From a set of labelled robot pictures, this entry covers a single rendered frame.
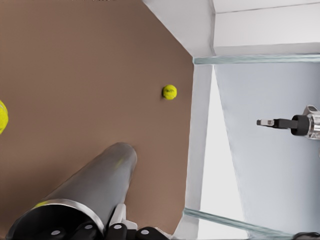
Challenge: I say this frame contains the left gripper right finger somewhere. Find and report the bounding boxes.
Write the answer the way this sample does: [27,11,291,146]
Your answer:
[106,203,174,240]

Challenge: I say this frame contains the pale finger of the right gripper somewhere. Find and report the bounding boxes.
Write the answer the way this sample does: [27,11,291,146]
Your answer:
[256,117,299,130]

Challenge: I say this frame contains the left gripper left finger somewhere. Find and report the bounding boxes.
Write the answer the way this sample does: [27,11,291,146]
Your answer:
[47,222,105,240]

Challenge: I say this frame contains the grey transparent tennis tube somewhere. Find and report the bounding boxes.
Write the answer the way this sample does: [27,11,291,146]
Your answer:
[4,142,138,240]

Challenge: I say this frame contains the yellow tennis ball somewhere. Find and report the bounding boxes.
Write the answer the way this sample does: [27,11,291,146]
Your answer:
[161,84,178,101]
[0,99,9,136]

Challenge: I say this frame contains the silver frame post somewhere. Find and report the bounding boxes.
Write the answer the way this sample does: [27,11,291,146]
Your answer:
[185,63,214,211]
[183,208,297,238]
[192,53,320,66]

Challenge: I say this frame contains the black cable loop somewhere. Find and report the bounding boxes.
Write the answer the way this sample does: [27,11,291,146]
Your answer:
[293,231,320,240]

